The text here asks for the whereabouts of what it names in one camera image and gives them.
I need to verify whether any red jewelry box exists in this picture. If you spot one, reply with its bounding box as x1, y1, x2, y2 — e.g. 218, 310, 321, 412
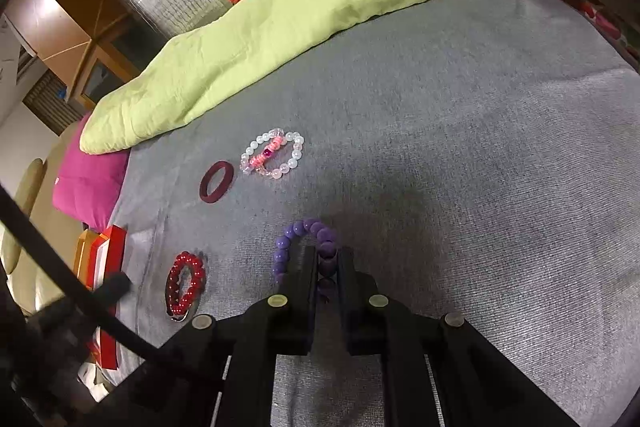
82, 225, 128, 370

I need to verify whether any beige sofa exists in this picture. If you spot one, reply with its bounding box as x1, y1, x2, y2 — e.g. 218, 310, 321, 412
0, 122, 96, 318

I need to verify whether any dark red bangle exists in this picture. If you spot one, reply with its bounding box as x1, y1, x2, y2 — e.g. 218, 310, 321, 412
199, 160, 235, 204

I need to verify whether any orange box lid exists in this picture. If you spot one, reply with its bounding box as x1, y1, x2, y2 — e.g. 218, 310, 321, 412
74, 229, 103, 290

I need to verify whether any pink cushion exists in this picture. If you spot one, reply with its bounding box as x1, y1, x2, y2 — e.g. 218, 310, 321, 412
52, 114, 132, 233

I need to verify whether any grey bedspread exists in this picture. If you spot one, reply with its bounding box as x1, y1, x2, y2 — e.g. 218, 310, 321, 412
92, 0, 640, 427

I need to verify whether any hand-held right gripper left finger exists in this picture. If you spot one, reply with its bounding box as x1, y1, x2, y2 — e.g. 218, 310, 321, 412
107, 246, 321, 427

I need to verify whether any pink and clear bead bracelet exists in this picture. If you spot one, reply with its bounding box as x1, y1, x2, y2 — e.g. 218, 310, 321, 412
240, 128, 306, 180

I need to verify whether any red bead bracelet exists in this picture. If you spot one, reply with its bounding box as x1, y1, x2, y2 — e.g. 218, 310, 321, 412
166, 251, 207, 315

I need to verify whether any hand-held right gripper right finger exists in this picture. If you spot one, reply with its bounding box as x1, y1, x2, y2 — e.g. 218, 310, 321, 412
338, 249, 581, 427

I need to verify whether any black cable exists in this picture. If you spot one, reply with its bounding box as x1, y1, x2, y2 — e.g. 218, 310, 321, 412
0, 182, 213, 385

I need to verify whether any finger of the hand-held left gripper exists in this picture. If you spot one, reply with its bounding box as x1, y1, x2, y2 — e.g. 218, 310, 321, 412
92, 271, 133, 308

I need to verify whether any light green blanket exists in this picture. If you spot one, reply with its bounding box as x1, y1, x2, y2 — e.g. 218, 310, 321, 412
80, 0, 468, 155

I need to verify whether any purple bead bracelet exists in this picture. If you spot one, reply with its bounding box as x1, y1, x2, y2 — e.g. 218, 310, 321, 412
272, 218, 341, 303

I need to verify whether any wooden cabinet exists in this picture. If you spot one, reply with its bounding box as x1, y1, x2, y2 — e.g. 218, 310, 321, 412
5, 0, 166, 110

